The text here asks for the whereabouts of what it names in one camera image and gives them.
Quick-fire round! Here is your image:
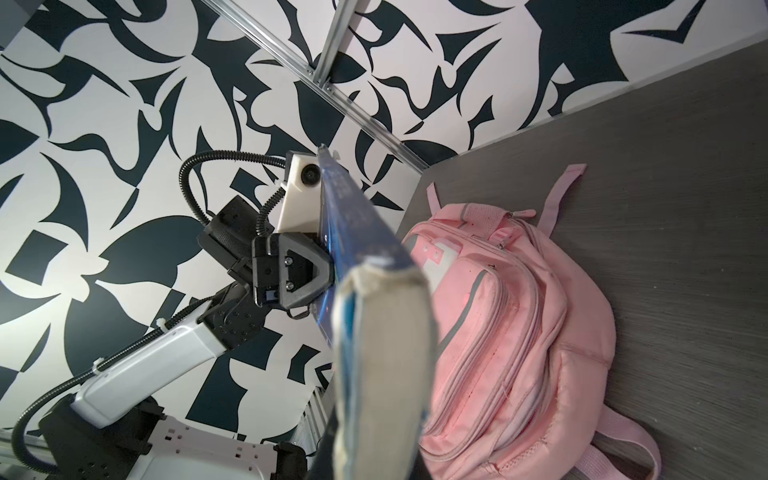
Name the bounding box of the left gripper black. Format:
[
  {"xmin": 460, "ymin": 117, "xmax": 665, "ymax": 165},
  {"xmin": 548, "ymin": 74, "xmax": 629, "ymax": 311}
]
[{"xmin": 198, "ymin": 198, "xmax": 334, "ymax": 311}]

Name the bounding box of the blue Little Prince book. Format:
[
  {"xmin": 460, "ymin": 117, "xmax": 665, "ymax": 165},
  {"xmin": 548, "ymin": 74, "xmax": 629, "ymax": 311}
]
[{"xmin": 317, "ymin": 146, "xmax": 437, "ymax": 479}]

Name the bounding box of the pink student backpack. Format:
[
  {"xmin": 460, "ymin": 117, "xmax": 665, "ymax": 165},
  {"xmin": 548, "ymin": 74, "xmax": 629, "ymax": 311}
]
[{"xmin": 403, "ymin": 164, "xmax": 662, "ymax": 479}]

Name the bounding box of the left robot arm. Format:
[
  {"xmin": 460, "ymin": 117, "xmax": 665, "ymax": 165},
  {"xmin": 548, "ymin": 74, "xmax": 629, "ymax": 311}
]
[{"xmin": 11, "ymin": 190, "xmax": 333, "ymax": 479}]

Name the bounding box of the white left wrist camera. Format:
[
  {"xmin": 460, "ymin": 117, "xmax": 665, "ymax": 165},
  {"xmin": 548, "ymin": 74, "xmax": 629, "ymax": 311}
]
[{"xmin": 275, "ymin": 151, "xmax": 322, "ymax": 234}]

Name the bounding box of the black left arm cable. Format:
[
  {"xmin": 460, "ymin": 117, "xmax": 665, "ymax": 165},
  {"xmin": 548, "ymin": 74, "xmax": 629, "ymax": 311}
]
[{"xmin": 10, "ymin": 149, "xmax": 289, "ymax": 475}]

